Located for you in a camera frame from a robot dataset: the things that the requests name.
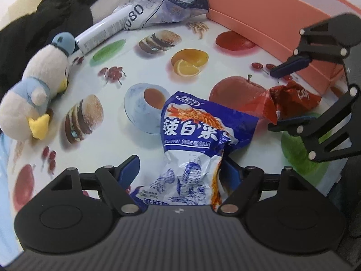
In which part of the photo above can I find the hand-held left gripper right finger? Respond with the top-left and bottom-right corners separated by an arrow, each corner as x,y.
218,159 -> 313,214

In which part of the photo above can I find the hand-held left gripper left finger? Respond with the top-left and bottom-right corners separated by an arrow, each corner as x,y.
51,155 -> 141,215

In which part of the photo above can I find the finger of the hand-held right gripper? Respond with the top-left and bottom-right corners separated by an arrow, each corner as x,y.
267,85 -> 361,163
270,13 -> 361,77

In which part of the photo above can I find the dark red snack packet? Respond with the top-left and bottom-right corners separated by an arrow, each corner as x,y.
241,79 -> 322,125

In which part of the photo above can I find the pink cardboard box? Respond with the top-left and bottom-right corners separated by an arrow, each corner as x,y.
201,0 -> 361,95

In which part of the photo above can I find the blue snack packet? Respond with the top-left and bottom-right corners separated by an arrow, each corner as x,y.
128,91 -> 260,212

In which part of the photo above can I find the light blue star bedsheet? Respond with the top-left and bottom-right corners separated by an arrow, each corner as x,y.
0,134 -> 16,206

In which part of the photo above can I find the blue white plastic bag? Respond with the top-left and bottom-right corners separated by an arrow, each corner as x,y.
113,0 -> 211,31

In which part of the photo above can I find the penguin plush toy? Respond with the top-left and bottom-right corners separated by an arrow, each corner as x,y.
0,32 -> 76,140

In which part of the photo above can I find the white cylindrical tube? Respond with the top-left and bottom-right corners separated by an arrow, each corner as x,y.
75,3 -> 130,54

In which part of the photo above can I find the black jacket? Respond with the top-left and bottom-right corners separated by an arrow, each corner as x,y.
0,0 -> 112,84

